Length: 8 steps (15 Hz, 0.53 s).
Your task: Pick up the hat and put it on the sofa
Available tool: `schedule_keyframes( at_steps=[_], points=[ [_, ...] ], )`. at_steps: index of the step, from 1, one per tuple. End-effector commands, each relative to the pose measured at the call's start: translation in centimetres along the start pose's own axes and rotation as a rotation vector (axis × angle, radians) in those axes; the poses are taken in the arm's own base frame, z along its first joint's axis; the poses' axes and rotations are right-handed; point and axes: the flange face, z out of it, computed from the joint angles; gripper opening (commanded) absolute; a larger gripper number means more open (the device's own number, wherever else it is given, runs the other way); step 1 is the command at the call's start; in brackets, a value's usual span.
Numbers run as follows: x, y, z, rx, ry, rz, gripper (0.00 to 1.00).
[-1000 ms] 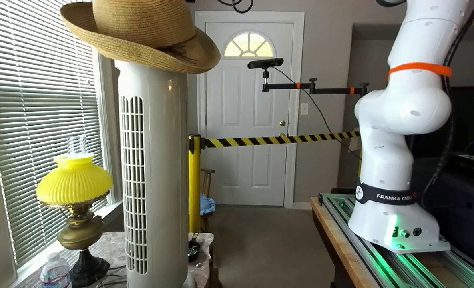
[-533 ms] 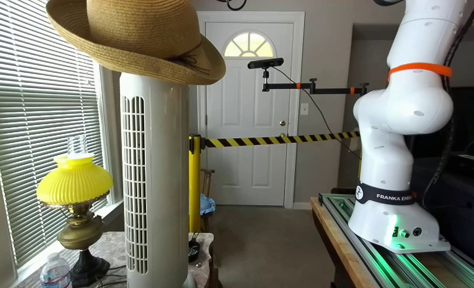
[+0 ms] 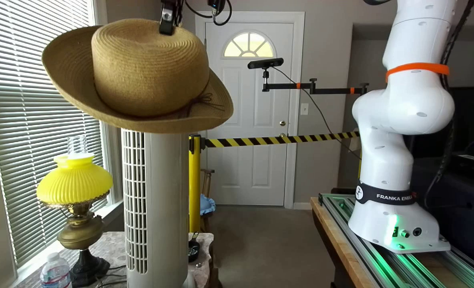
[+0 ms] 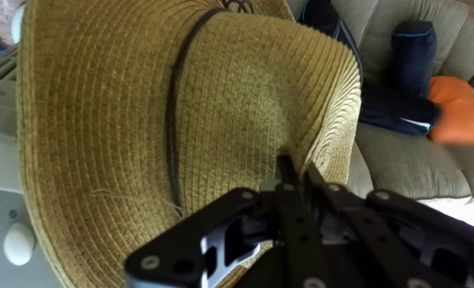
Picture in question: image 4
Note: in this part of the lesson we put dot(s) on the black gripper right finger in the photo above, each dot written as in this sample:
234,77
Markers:
386,229

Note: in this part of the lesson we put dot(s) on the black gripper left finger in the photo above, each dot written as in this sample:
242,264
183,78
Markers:
194,240

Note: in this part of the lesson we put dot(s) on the woven straw hat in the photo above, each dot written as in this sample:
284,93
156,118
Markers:
114,133

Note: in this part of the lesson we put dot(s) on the beige fabric sofa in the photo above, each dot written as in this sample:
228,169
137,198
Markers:
407,160

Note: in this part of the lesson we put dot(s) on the orange cloth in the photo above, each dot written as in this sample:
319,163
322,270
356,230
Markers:
458,113

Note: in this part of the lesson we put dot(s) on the dark navy cylinder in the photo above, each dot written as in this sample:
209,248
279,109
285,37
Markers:
414,57

